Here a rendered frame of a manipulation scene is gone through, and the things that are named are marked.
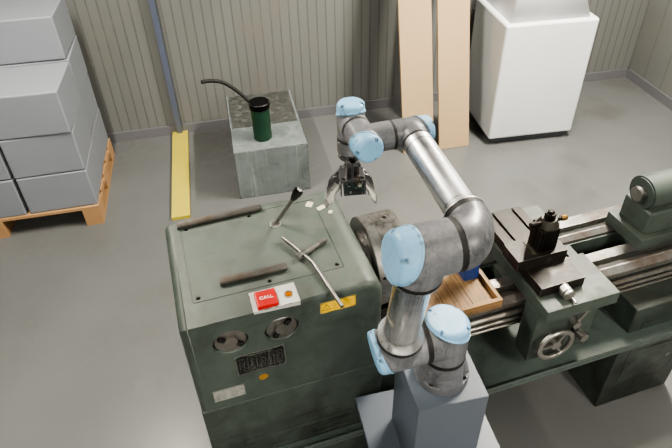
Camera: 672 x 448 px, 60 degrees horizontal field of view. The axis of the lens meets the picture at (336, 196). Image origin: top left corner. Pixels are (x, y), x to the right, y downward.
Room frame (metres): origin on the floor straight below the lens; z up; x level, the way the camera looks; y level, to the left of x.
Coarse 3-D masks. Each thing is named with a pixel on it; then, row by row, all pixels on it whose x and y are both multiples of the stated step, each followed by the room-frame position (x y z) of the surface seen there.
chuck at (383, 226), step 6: (384, 210) 1.55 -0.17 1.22; (390, 210) 1.54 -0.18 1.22; (372, 216) 1.50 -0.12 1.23; (378, 216) 1.50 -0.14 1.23; (390, 216) 1.49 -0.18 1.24; (396, 216) 1.49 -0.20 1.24; (378, 222) 1.46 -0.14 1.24; (384, 222) 1.46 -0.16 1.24; (390, 222) 1.46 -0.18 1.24; (396, 222) 1.46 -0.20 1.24; (378, 228) 1.44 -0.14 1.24; (384, 228) 1.44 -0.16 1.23; (390, 228) 1.44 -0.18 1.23; (384, 234) 1.41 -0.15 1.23; (390, 288) 1.31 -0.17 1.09; (390, 294) 1.31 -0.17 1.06
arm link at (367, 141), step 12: (348, 120) 1.28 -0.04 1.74; (360, 120) 1.27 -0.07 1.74; (348, 132) 1.24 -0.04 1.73; (360, 132) 1.21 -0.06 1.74; (372, 132) 1.21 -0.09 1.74; (384, 132) 1.22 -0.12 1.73; (348, 144) 1.23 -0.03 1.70; (360, 144) 1.18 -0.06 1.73; (372, 144) 1.18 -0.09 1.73; (384, 144) 1.21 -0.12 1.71; (360, 156) 1.18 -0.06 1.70; (372, 156) 1.18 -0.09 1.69
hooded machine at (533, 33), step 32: (480, 0) 4.29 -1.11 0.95; (512, 0) 3.89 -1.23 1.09; (544, 0) 3.84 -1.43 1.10; (576, 0) 3.88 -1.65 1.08; (480, 32) 4.19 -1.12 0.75; (512, 32) 3.78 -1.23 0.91; (544, 32) 3.81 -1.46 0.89; (576, 32) 3.84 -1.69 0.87; (480, 64) 4.11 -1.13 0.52; (512, 64) 3.78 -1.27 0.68; (544, 64) 3.82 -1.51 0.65; (576, 64) 3.85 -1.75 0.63; (480, 96) 4.03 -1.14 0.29; (512, 96) 3.79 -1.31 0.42; (544, 96) 3.82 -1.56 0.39; (576, 96) 3.86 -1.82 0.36; (480, 128) 4.03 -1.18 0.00; (512, 128) 3.79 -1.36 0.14; (544, 128) 3.83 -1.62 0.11
